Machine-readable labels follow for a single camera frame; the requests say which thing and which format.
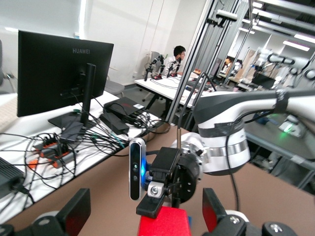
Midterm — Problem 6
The black flat box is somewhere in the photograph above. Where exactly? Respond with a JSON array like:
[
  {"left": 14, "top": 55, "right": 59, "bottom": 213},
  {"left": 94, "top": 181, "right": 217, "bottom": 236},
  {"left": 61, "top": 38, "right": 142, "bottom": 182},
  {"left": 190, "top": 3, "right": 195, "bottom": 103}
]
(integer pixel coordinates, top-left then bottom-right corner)
[{"left": 99, "top": 113, "right": 130, "bottom": 135}]

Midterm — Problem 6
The aluminium frame post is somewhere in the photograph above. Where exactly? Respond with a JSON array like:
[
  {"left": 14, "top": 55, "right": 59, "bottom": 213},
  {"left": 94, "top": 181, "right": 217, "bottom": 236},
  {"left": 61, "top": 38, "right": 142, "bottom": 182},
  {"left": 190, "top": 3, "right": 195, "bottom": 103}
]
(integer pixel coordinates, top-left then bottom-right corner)
[{"left": 167, "top": 0, "right": 223, "bottom": 128}]

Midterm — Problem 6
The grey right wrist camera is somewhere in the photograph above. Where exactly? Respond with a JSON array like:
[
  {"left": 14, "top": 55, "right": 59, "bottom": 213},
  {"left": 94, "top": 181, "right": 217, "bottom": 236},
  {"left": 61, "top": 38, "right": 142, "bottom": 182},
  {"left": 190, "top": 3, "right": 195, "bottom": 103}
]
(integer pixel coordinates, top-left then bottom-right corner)
[{"left": 128, "top": 137, "right": 148, "bottom": 201}]

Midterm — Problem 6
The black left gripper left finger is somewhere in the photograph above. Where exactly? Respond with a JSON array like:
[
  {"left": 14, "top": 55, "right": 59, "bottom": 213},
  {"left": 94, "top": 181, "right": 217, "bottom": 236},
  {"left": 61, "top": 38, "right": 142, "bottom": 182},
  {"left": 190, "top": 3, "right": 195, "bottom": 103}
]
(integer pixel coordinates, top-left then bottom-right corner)
[{"left": 0, "top": 188, "right": 92, "bottom": 236}]

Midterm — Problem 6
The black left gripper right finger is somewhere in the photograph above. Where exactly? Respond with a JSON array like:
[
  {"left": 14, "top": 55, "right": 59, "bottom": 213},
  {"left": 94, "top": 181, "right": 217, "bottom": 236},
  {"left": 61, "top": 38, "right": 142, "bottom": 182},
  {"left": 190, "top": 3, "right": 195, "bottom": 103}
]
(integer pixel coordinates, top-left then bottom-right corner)
[{"left": 201, "top": 188, "right": 297, "bottom": 236}]

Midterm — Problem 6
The white desk with monitor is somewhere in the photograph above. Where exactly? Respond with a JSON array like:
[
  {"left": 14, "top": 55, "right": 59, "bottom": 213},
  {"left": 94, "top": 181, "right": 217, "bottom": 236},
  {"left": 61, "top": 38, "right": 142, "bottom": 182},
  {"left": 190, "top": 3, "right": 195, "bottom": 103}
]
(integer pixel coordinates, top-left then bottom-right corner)
[{"left": 0, "top": 89, "right": 173, "bottom": 218}]

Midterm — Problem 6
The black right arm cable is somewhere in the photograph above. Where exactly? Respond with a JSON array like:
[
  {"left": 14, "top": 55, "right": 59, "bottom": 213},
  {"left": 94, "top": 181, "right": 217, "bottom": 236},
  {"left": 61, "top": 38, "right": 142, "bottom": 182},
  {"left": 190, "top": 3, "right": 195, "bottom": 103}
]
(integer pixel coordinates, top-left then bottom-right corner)
[{"left": 176, "top": 72, "right": 241, "bottom": 213}]

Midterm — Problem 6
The white desk with small robots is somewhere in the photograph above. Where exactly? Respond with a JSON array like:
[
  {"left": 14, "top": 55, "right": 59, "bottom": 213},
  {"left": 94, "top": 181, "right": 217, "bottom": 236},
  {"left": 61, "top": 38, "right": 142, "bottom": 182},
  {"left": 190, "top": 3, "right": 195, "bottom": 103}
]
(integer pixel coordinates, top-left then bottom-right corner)
[{"left": 134, "top": 73, "right": 205, "bottom": 109}]

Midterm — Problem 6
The seated person white shirt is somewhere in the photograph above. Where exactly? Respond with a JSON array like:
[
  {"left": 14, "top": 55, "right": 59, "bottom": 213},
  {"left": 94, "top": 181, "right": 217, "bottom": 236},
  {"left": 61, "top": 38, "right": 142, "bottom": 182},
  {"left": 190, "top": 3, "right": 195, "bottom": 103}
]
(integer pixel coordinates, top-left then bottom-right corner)
[{"left": 163, "top": 45, "right": 187, "bottom": 74}]

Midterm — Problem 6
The dark grey flat pad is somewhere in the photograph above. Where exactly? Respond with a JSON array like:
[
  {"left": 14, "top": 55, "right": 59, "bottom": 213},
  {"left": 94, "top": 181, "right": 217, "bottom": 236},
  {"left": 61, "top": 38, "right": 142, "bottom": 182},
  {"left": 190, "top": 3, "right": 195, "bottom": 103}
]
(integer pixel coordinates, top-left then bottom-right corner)
[{"left": 60, "top": 120, "right": 84, "bottom": 143}]

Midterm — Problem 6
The grey office chair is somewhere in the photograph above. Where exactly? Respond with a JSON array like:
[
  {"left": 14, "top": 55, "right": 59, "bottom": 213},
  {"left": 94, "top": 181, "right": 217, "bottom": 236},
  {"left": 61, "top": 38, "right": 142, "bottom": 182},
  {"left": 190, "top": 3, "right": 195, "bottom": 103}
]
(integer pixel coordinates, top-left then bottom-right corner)
[{"left": 104, "top": 80, "right": 126, "bottom": 98}]

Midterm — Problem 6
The black monitor stand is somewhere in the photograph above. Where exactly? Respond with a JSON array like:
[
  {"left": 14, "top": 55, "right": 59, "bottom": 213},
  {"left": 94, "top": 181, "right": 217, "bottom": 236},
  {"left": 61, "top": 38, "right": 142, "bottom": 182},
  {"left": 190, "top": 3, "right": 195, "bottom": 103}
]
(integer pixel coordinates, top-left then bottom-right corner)
[{"left": 48, "top": 63, "right": 97, "bottom": 131}]

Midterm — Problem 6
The grey mounted camera bar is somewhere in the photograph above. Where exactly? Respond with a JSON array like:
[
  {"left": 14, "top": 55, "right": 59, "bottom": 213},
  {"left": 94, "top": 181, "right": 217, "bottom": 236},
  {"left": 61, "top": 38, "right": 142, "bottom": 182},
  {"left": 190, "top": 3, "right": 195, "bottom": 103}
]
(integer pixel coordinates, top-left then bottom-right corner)
[{"left": 216, "top": 9, "right": 238, "bottom": 20}]

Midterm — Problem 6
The black box with red print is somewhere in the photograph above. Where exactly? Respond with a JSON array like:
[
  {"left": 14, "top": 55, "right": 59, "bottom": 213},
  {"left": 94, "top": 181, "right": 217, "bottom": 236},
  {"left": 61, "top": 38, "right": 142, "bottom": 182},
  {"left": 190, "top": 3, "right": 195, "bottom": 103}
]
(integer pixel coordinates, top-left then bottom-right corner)
[{"left": 103, "top": 96, "right": 146, "bottom": 116}]

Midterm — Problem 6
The red wooden block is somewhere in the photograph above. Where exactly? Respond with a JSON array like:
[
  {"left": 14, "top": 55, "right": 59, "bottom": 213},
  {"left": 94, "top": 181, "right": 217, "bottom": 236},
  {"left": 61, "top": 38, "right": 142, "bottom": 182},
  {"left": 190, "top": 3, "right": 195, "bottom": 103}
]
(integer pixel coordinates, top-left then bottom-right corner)
[{"left": 137, "top": 206, "right": 191, "bottom": 236}]

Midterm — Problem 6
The black computer monitor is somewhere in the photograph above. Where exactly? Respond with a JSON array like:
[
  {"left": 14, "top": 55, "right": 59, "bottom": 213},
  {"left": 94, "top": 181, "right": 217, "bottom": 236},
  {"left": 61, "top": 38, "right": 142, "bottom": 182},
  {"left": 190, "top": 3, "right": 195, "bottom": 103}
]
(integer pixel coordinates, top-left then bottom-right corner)
[{"left": 17, "top": 29, "right": 115, "bottom": 118}]

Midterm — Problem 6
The orange black power strip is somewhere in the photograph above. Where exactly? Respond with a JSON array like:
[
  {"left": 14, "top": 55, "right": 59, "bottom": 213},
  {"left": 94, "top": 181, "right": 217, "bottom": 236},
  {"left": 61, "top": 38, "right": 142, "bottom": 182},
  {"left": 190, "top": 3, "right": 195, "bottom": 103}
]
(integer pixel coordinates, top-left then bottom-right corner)
[
  {"left": 32, "top": 134, "right": 65, "bottom": 152},
  {"left": 39, "top": 147, "right": 74, "bottom": 164}
]

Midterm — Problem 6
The black flat device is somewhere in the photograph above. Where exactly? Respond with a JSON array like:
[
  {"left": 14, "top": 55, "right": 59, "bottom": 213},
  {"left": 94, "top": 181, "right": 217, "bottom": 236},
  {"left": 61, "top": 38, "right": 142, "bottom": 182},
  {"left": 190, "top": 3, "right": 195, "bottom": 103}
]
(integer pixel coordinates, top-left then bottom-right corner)
[{"left": 0, "top": 156, "right": 25, "bottom": 197}]

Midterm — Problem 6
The ceiling light strip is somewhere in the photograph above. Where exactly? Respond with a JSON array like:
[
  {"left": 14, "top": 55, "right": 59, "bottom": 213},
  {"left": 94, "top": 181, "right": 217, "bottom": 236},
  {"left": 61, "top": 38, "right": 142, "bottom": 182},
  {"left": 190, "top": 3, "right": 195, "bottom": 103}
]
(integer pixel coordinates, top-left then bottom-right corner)
[{"left": 282, "top": 40, "right": 311, "bottom": 52}]

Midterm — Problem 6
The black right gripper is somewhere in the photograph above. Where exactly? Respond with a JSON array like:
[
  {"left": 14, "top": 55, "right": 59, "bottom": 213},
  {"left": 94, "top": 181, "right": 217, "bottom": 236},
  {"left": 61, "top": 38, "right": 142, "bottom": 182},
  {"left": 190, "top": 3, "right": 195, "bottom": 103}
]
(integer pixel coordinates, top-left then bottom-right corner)
[{"left": 136, "top": 147, "right": 204, "bottom": 220}]

